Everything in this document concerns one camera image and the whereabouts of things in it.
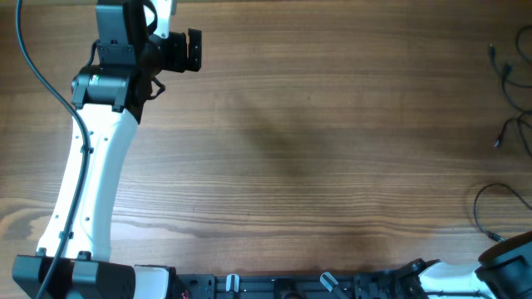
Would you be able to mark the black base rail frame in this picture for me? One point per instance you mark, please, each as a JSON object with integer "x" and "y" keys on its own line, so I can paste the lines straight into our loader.
{"x": 233, "y": 286}

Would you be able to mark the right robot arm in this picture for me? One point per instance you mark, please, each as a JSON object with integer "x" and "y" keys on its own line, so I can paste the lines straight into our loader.
{"x": 502, "y": 271}

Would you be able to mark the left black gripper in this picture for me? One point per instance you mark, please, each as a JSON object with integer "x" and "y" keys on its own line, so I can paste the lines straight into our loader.
{"x": 178, "y": 42}

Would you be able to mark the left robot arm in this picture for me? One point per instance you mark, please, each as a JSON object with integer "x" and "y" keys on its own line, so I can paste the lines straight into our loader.
{"x": 72, "y": 259}

